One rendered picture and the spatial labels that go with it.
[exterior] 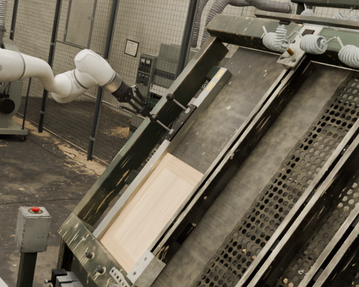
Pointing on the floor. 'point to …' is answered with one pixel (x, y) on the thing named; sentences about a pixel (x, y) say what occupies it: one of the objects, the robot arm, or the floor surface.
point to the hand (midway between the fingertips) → (146, 113)
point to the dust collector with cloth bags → (1, 120)
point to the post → (26, 269)
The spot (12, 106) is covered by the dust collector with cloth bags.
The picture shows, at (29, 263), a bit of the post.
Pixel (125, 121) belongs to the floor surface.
